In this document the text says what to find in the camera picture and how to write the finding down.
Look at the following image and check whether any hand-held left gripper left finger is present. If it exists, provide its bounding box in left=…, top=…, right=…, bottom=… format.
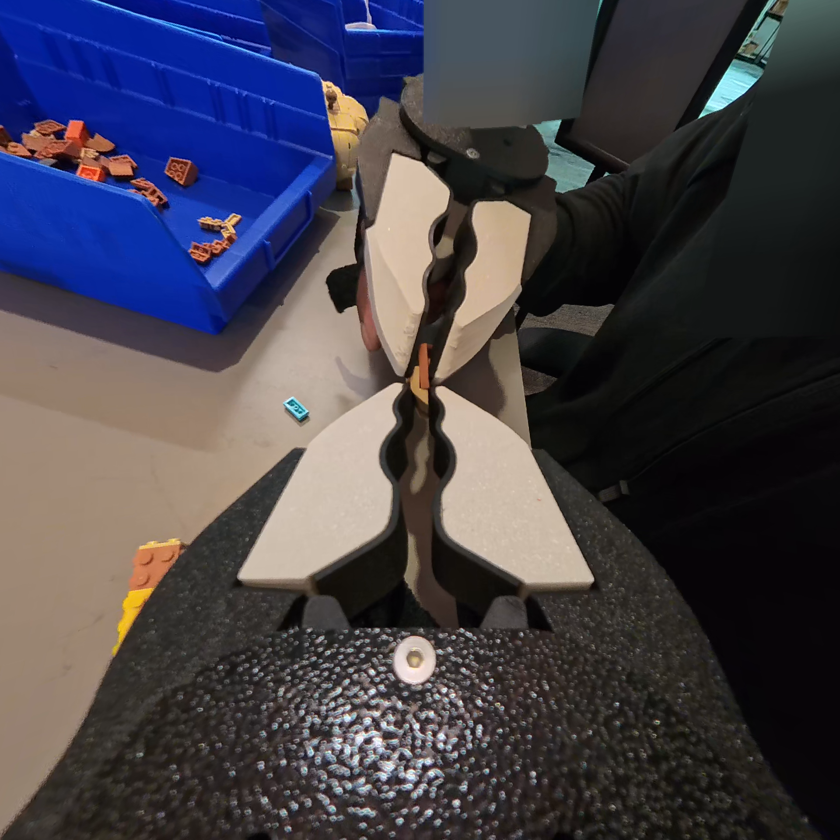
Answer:
left=236, top=382, right=406, bottom=595

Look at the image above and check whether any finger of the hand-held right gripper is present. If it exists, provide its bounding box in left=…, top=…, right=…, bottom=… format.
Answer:
left=428, top=200, right=532, bottom=383
left=364, top=152, right=452, bottom=373

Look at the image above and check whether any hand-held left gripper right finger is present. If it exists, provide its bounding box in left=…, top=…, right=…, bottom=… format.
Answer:
left=430, top=386, right=595, bottom=597

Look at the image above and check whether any long multicoloured lego build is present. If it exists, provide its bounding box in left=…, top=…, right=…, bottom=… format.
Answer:
left=112, top=538, right=185, bottom=657

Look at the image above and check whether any person's right forearm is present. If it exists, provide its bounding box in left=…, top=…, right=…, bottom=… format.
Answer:
left=521, top=92, right=762, bottom=322

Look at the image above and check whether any pile of brown lego pieces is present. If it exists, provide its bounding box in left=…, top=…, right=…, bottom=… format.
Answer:
left=0, top=118, right=242, bottom=265

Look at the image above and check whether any person's right hand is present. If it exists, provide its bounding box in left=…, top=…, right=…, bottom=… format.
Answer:
left=357, top=269, right=383, bottom=353

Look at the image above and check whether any blue plastic storage bin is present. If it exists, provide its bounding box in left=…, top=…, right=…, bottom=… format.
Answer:
left=0, top=13, right=337, bottom=336
left=259, top=0, right=427, bottom=122
left=0, top=0, right=273, bottom=53

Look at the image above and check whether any black framed monitor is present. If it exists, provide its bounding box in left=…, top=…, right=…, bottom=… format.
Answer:
left=558, top=0, right=769, bottom=173

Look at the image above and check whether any person's black clothed body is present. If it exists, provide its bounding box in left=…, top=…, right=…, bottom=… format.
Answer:
left=525, top=66, right=840, bottom=840

